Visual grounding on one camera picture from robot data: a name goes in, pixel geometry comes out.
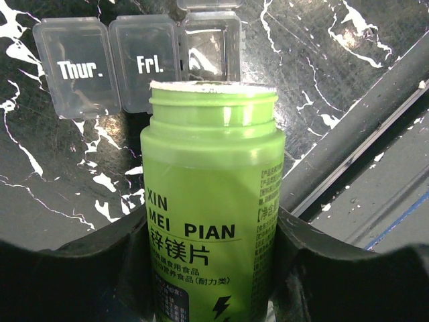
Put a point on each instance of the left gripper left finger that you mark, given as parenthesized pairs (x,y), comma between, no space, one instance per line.
(103,276)

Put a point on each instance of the clear weekly pill organizer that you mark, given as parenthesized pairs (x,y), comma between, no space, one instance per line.
(94,70)

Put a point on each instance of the green pill bottle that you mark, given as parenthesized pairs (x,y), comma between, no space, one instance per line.
(213,161)

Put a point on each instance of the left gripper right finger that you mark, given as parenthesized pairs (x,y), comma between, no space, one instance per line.
(320,278)

